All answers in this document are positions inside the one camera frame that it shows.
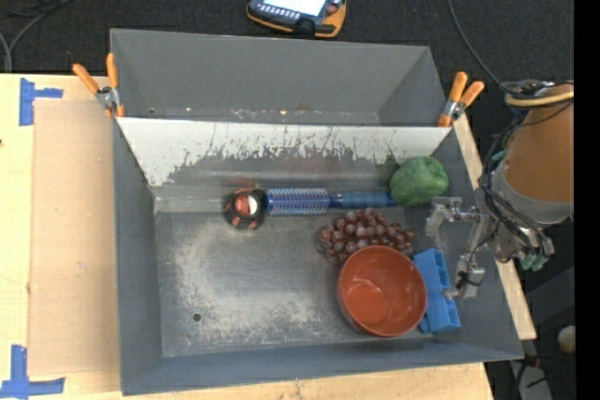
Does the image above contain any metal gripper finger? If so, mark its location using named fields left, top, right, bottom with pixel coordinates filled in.
left=425, top=196, right=482, bottom=250
left=442, top=259, right=488, bottom=303

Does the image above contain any blue plastic block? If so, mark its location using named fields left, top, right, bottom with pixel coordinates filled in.
left=412, top=247, right=463, bottom=335

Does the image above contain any green toy bell pepper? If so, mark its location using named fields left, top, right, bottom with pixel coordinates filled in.
left=388, top=155, right=451, bottom=208

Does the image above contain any dark red toy grape bunch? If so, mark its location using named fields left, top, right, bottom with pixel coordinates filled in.
left=318, top=206, right=418, bottom=263

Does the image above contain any red-brown bowl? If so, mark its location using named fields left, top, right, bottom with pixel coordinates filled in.
left=336, top=244, right=429, bottom=339

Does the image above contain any blue round hairbrush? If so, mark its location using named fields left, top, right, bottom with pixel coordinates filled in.
left=263, top=187, right=400, bottom=218

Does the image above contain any black and orange round toy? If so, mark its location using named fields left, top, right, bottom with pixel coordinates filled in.
left=223, top=187, right=269, bottom=231

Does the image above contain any grey metal bin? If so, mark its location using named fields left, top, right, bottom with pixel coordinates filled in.
left=109, top=28, right=526, bottom=397

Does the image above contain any brown cardboard board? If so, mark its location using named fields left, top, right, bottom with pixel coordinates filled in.
left=26, top=98, right=123, bottom=378

